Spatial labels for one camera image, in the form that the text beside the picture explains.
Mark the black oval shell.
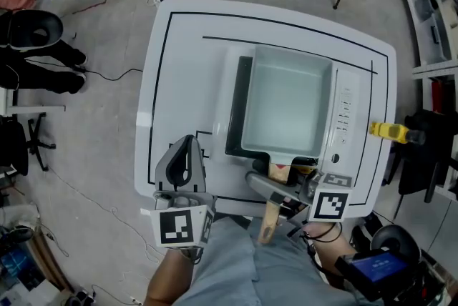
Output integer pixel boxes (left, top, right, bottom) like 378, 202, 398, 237
7, 9, 65, 51
369, 224, 422, 265

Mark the white metal shelf rack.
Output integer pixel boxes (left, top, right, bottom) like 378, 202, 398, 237
378, 0, 458, 66
411, 59, 458, 204

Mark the person's right forearm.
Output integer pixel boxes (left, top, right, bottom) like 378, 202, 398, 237
303, 220, 359, 286

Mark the person's left forearm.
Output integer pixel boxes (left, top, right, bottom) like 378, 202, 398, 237
142, 247, 202, 306

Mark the black office chair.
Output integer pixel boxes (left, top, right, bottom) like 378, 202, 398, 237
384, 107, 458, 206
0, 112, 57, 177

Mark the stack of clear storage bins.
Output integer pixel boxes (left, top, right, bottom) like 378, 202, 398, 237
388, 0, 458, 61

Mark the red box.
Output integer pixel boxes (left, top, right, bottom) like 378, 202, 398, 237
430, 80, 447, 113

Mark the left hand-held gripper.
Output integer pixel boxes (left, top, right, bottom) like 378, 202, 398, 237
150, 134, 218, 249

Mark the person's light blue clothing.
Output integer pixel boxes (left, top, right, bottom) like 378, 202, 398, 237
174, 214, 386, 306

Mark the black blue-screen device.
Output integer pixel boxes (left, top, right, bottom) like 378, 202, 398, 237
334, 249, 424, 302

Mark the yellow oil bottle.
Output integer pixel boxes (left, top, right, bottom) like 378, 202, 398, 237
368, 121, 427, 147

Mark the pale green square pan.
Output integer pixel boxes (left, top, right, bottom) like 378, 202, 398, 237
240, 44, 334, 246

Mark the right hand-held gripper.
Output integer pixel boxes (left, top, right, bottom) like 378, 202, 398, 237
245, 170, 354, 227

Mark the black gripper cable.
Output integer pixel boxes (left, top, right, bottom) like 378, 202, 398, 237
303, 221, 344, 244

